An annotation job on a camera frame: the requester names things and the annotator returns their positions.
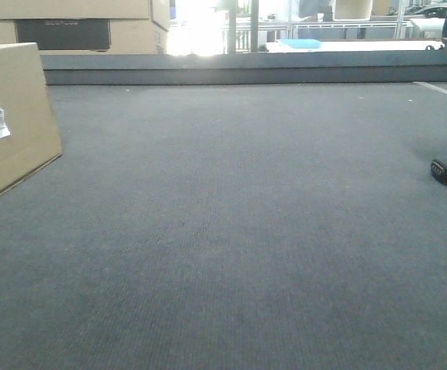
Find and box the brown cardboard package box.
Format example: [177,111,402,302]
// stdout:
[0,42,62,196]

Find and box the large cardboard box black print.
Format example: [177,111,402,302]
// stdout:
[0,19,168,55]

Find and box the top stacked cardboard box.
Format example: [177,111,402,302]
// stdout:
[0,0,170,29]

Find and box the beige box in background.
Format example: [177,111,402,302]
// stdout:
[332,0,373,22]

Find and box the light blue flat tray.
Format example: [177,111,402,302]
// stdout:
[277,39,322,49]

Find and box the white background table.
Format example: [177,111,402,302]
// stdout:
[265,39,445,53]

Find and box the grey vertical pillar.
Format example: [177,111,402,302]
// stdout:
[250,0,260,52]

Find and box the dark grey table edge rail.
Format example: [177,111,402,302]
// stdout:
[41,49,447,86]

